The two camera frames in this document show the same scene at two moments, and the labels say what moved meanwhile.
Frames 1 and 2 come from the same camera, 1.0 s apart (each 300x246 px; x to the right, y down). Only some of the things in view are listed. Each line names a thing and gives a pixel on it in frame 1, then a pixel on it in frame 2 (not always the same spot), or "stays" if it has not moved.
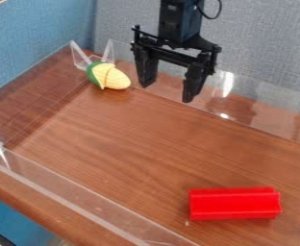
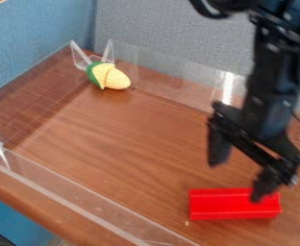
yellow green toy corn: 106,75 stays
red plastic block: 233,204 stays
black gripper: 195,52 to 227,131
